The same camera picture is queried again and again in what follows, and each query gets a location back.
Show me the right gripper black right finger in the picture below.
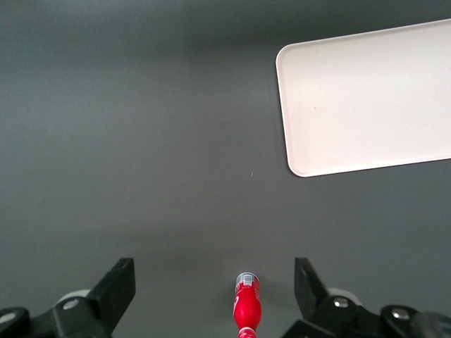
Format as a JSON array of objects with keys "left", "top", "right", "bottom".
[{"left": 294, "top": 257, "right": 331, "bottom": 320}]

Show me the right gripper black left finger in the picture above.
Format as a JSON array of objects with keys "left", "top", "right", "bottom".
[{"left": 87, "top": 257, "right": 137, "bottom": 335}]

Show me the red coke bottle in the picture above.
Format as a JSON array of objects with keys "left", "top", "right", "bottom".
[{"left": 232, "top": 271, "right": 264, "bottom": 338}]

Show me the beige plastic tray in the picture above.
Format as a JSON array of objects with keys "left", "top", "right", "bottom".
[{"left": 275, "top": 18, "right": 451, "bottom": 178}]

